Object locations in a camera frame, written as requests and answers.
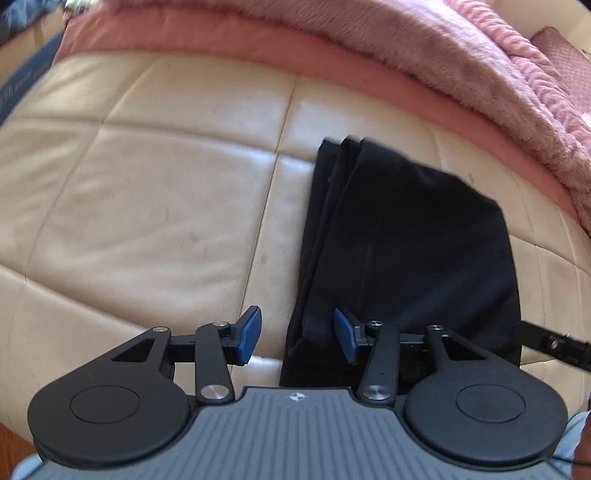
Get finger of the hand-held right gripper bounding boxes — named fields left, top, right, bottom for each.
left=516, top=320, right=591, bottom=371

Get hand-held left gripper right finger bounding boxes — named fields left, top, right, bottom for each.
left=333, top=308, right=491, bottom=406

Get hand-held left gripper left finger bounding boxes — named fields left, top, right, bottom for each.
left=111, top=305, right=263, bottom=408

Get black pants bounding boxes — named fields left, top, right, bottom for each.
left=279, top=135, right=523, bottom=389

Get beige leather sofa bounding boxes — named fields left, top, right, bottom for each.
left=0, top=51, right=591, bottom=444

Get salmon pink fleece blanket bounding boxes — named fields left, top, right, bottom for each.
left=51, top=8, right=591, bottom=223

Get pink patterned cushion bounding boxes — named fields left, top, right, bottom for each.
left=530, top=26, right=579, bottom=62

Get fluffy pink blanket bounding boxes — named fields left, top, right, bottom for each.
left=106, top=0, right=591, bottom=214

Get cardboard box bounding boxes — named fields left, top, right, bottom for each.
left=0, top=7, right=66, bottom=126

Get blue fabric bag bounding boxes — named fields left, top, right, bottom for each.
left=0, top=0, right=63, bottom=47

